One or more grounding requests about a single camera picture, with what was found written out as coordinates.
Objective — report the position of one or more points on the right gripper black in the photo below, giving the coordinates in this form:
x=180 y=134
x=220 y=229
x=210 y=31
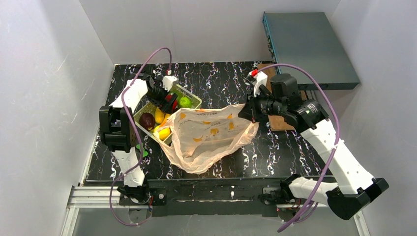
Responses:
x=253 y=108

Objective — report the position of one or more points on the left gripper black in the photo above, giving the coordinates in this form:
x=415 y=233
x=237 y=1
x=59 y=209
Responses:
x=162 y=99

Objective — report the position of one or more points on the red fake apple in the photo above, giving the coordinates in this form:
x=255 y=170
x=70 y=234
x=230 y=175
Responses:
x=172 y=99

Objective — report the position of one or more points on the yellow fake lemon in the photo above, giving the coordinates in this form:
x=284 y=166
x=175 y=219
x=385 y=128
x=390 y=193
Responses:
x=164 y=133

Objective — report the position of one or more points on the translucent peach plastic bag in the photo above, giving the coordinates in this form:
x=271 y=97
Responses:
x=201 y=137

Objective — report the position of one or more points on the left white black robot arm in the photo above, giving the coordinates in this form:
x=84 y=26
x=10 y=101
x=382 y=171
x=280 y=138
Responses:
x=118 y=130

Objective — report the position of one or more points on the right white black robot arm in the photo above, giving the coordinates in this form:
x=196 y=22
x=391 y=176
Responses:
x=354 y=187

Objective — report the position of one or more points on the yellow fake banana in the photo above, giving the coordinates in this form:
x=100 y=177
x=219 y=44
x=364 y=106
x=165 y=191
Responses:
x=159 y=116

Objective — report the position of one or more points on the dark purple fake plum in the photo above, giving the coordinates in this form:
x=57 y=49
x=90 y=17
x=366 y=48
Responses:
x=147 y=121

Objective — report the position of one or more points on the green fake lime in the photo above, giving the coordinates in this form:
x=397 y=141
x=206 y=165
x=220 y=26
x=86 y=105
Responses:
x=185 y=102

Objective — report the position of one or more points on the green bone-shaped toy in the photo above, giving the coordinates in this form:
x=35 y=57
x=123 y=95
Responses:
x=142 y=151

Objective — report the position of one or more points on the grey metal box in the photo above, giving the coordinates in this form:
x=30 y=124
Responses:
x=307 y=40

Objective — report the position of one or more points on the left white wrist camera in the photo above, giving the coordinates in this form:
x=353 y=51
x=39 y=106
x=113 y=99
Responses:
x=169 y=80

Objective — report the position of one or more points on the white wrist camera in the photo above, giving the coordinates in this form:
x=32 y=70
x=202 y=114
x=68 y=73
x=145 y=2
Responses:
x=169 y=80
x=257 y=79

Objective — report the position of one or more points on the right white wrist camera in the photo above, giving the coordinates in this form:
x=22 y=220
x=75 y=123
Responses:
x=257 y=79

